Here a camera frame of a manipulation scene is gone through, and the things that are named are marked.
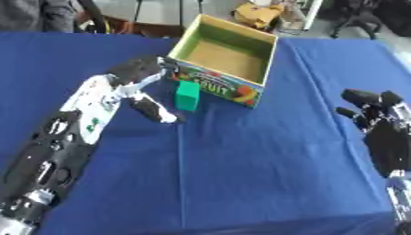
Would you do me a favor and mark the person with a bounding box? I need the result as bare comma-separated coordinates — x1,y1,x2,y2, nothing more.
0,0,109,34

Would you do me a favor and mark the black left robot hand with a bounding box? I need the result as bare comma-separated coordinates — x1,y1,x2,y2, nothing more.
104,56,188,125

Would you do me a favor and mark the green rectangular block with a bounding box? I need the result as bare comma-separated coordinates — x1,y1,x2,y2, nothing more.
173,80,203,112

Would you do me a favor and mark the cardboard box with green inside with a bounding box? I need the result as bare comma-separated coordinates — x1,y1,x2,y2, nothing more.
165,13,280,109

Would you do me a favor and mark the black tripod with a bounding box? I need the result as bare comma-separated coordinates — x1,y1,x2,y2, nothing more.
129,0,207,27

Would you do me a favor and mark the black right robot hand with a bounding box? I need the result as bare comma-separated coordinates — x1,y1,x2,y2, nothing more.
334,88,411,179

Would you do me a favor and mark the yellow bag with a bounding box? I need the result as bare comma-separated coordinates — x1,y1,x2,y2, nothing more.
229,2,288,30

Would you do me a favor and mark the black chair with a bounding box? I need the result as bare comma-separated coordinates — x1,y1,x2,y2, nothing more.
328,0,385,40

